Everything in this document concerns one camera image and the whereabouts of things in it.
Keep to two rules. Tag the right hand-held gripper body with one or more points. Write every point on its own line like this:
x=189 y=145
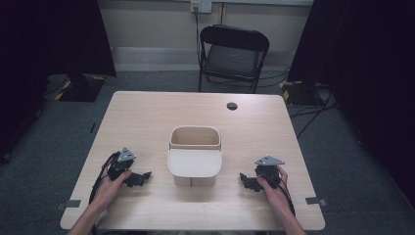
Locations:
x=269 y=173

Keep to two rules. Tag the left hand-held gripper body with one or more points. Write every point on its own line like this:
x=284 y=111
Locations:
x=121 y=164

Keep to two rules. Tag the person's right hand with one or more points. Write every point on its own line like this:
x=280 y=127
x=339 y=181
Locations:
x=277 y=196

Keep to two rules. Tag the person's left hand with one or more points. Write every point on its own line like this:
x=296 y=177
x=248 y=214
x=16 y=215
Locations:
x=109 y=192

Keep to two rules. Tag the beige box lid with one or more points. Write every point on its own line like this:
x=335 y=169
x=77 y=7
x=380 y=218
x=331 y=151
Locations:
x=194 y=163

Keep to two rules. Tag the grey tape strip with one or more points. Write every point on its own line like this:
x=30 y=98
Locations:
x=313 y=200
x=70 y=204

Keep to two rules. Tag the beige storage box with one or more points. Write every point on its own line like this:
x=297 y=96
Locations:
x=195 y=137

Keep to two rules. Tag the black stand base striped tape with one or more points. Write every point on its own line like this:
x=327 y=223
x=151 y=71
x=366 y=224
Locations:
x=300 y=93
x=81 y=89

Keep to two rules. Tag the black folding chair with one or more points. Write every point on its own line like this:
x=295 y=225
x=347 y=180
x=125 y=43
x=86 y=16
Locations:
x=233 y=37

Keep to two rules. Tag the black curtain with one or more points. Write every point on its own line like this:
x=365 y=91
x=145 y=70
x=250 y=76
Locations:
x=49 y=36
x=368 y=65

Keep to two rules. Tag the beige wall conduit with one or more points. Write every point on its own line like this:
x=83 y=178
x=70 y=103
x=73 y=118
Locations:
x=223 y=13

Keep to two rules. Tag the white wall socket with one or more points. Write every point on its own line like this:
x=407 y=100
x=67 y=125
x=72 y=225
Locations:
x=200 y=6

